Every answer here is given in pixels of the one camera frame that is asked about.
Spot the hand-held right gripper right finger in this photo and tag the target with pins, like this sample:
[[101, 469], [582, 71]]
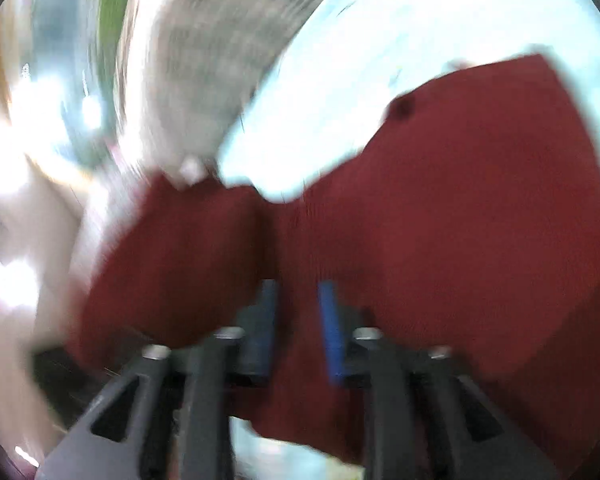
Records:
[[331, 330]]

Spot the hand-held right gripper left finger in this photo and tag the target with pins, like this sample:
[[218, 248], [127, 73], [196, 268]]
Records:
[[260, 330]]

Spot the dark red hooded sweater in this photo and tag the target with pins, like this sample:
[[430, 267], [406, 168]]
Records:
[[430, 240]]

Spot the light blue floral bed sheet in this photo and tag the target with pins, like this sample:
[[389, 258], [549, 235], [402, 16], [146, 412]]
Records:
[[360, 60]]

